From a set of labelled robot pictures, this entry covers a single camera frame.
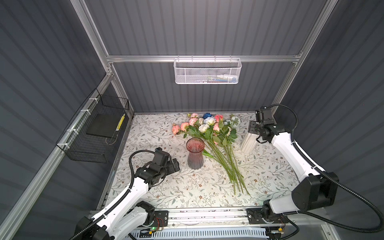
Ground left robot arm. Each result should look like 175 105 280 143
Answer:
71 148 180 240

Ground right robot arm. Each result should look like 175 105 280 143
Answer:
248 106 339 223

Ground white ribbed ceramic vase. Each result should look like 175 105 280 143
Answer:
240 133 259 155

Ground pink glass vase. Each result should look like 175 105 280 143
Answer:
186 138 205 170

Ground bunch of artificial flowers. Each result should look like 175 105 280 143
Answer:
172 113 249 194

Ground floral table mat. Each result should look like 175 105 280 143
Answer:
105 113 299 209

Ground items in white basket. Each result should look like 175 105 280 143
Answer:
196 75 238 84

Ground black flat pad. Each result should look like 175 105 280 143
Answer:
86 114 121 138

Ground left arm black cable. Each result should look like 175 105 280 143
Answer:
68 149 157 240

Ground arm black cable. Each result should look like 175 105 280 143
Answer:
266 104 384 234
68 149 157 240

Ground black wire basket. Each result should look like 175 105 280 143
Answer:
57 90 130 164

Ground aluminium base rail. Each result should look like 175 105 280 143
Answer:
89 206 331 240

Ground white wire basket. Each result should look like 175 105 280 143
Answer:
173 57 242 85

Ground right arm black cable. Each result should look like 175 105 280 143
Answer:
266 104 384 234

